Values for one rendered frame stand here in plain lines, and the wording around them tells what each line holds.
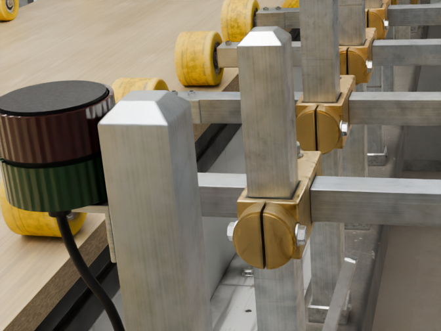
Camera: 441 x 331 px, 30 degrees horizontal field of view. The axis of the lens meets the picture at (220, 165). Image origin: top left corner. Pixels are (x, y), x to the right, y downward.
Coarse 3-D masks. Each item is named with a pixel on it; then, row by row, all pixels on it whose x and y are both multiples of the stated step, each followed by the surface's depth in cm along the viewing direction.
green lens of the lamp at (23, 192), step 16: (0, 160) 40; (96, 160) 39; (16, 176) 39; (32, 176) 38; (48, 176) 38; (64, 176) 38; (80, 176) 39; (96, 176) 39; (16, 192) 39; (32, 192) 39; (48, 192) 39; (64, 192) 39; (80, 192) 39; (96, 192) 39; (32, 208) 39; (48, 208) 39; (64, 208) 39
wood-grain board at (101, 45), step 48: (48, 0) 209; (96, 0) 203; (144, 0) 197; (192, 0) 192; (0, 48) 159; (48, 48) 156; (96, 48) 152; (144, 48) 149; (0, 96) 127; (0, 240) 78; (48, 240) 77; (96, 240) 79; (0, 288) 69; (48, 288) 70
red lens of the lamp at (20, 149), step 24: (0, 120) 38; (24, 120) 37; (48, 120) 37; (72, 120) 38; (96, 120) 38; (0, 144) 39; (24, 144) 38; (48, 144) 38; (72, 144) 38; (96, 144) 39
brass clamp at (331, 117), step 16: (352, 80) 94; (304, 112) 85; (320, 112) 85; (336, 112) 86; (304, 128) 86; (320, 128) 85; (336, 128) 85; (304, 144) 86; (320, 144) 86; (336, 144) 86
